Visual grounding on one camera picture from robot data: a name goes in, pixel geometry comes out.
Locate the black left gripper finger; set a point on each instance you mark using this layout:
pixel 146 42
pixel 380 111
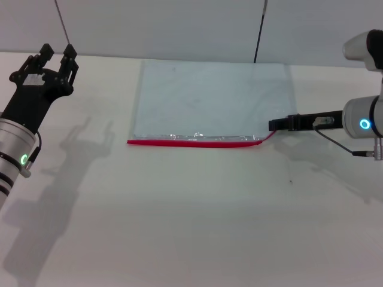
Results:
pixel 45 55
pixel 69 64

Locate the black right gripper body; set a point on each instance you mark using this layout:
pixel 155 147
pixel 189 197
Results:
pixel 305 121

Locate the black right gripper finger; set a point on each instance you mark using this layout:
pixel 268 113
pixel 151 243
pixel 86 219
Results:
pixel 279 128
pixel 279 122

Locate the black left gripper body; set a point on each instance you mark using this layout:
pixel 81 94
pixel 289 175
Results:
pixel 33 98

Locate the clear red-zipper document bag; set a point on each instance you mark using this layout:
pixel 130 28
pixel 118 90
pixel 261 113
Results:
pixel 209 98

